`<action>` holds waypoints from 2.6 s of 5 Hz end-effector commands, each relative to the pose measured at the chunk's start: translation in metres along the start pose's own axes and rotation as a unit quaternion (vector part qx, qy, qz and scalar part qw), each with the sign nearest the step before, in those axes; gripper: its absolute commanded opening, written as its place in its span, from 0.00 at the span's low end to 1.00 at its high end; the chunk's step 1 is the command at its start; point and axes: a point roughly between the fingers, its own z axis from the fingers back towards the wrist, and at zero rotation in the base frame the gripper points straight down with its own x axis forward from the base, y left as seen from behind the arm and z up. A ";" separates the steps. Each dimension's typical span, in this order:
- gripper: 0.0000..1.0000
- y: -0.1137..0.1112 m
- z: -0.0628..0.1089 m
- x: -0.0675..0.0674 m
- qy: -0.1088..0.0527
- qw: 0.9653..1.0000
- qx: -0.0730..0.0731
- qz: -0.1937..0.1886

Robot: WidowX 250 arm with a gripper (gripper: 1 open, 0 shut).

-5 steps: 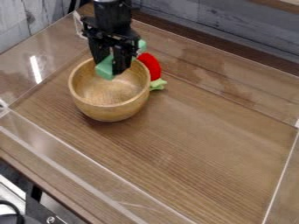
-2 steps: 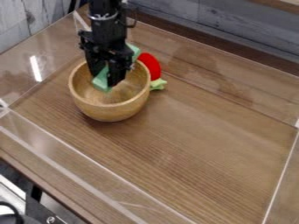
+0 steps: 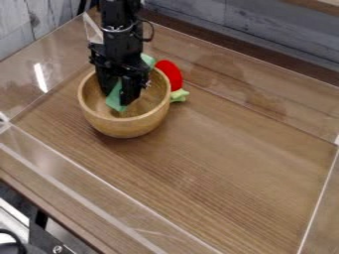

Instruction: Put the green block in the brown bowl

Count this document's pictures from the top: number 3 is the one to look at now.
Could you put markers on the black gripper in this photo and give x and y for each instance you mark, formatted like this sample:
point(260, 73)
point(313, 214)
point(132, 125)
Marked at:
point(116, 59)

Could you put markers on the green rectangular block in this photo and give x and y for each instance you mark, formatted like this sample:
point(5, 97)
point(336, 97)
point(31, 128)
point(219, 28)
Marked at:
point(112, 99)

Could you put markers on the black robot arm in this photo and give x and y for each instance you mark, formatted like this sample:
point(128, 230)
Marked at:
point(120, 13)

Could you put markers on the brown wooden bowl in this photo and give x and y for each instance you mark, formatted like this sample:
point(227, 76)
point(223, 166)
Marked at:
point(143, 114)

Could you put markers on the red plush strawberry toy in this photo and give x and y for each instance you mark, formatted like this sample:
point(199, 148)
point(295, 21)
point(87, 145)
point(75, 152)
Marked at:
point(173, 74)

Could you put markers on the clear acrylic corner bracket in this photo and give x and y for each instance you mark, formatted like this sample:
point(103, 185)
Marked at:
point(93, 33)

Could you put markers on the black metal table frame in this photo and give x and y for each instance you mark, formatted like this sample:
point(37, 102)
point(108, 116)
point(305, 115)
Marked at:
point(41, 238)

